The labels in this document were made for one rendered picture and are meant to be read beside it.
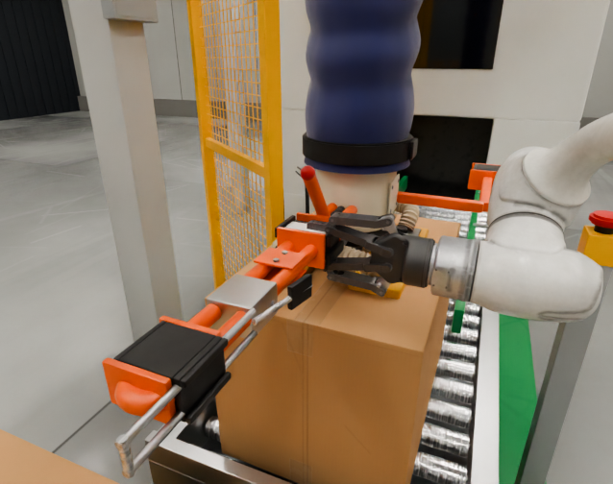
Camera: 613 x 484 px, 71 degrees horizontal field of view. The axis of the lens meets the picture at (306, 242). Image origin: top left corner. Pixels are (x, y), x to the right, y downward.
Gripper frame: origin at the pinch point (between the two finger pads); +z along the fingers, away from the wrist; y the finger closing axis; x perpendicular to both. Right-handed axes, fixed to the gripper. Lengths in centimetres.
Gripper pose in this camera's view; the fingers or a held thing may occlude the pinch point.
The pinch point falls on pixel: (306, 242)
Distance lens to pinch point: 70.4
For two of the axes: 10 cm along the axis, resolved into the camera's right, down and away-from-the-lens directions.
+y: -0.1, 9.2, 4.0
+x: 3.8, -3.7, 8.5
